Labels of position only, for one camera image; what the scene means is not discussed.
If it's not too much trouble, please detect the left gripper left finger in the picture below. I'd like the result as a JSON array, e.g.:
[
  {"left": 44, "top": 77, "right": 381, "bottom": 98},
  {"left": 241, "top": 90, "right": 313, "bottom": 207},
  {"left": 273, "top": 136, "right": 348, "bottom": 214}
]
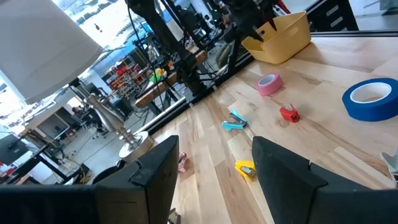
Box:
[{"left": 93, "top": 135, "right": 180, "bottom": 224}]

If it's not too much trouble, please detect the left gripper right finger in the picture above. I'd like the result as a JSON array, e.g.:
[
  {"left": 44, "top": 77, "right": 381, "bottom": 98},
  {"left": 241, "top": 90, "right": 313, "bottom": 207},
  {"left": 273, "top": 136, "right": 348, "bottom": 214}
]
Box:
[{"left": 251, "top": 136, "right": 398, "bottom": 224}]

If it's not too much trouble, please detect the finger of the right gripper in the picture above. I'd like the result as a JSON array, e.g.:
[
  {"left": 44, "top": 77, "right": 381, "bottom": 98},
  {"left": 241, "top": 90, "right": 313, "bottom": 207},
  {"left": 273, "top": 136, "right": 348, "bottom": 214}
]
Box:
[
  {"left": 236, "top": 26, "right": 264, "bottom": 42},
  {"left": 264, "top": 14, "right": 278, "bottom": 31}
]

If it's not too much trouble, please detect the teal mini stapler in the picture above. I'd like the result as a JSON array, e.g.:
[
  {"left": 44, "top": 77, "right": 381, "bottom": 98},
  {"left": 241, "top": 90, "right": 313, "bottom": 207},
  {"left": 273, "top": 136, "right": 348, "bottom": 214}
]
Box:
[{"left": 221, "top": 108, "right": 248, "bottom": 133}]

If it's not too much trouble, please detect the blue masking tape roll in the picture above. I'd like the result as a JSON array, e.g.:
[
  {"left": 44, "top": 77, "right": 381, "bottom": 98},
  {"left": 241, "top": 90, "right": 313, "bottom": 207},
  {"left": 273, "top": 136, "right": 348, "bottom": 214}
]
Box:
[{"left": 341, "top": 77, "right": 398, "bottom": 123}]

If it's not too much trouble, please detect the yellow mini stapler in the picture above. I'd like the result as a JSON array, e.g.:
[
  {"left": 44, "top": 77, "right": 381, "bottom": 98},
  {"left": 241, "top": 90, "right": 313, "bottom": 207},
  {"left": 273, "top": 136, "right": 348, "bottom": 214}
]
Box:
[{"left": 234, "top": 159, "right": 257, "bottom": 182}]

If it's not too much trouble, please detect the yellow plastic bin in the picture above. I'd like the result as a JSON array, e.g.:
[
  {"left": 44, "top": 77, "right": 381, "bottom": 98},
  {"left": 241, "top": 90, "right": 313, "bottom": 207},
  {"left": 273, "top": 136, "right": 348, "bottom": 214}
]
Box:
[{"left": 241, "top": 11, "right": 312, "bottom": 65}]

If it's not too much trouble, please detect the black drawer cabinet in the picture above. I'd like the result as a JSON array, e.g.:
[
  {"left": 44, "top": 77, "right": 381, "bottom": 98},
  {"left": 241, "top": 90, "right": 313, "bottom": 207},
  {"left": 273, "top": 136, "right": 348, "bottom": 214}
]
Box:
[{"left": 306, "top": 0, "right": 359, "bottom": 32}]

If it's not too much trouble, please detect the pink round block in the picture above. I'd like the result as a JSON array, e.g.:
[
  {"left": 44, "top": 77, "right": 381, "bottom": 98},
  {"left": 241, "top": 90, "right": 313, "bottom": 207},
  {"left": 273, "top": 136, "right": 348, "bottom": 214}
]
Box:
[{"left": 256, "top": 73, "right": 284, "bottom": 96}]

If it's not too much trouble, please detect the wooden workbench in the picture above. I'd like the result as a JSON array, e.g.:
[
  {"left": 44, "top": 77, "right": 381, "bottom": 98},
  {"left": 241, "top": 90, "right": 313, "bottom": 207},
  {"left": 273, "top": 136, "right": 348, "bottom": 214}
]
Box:
[{"left": 134, "top": 49, "right": 208, "bottom": 109}]

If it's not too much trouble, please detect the person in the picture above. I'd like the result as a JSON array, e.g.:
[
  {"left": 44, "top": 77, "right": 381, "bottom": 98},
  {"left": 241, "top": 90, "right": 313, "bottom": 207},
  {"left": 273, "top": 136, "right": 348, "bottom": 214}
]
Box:
[{"left": 71, "top": 105, "right": 108, "bottom": 139}]

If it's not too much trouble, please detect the shelf with colourful bins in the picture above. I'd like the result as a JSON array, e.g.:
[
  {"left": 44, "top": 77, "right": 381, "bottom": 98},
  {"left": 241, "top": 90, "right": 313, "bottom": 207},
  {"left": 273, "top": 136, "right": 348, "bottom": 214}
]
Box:
[{"left": 105, "top": 58, "right": 147, "bottom": 100}]

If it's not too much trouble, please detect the black computer monitor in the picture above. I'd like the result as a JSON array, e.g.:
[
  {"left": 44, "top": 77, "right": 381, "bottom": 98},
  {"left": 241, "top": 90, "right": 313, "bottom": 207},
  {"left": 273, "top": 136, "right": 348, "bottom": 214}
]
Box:
[{"left": 0, "top": 133, "right": 29, "bottom": 166}]

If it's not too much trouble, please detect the silver lamp white shade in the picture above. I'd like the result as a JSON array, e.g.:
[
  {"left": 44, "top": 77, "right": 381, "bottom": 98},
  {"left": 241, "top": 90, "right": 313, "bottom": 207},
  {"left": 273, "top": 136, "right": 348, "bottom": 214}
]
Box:
[{"left": 0, "top": 0, "right": 155, "bottom": 163}]

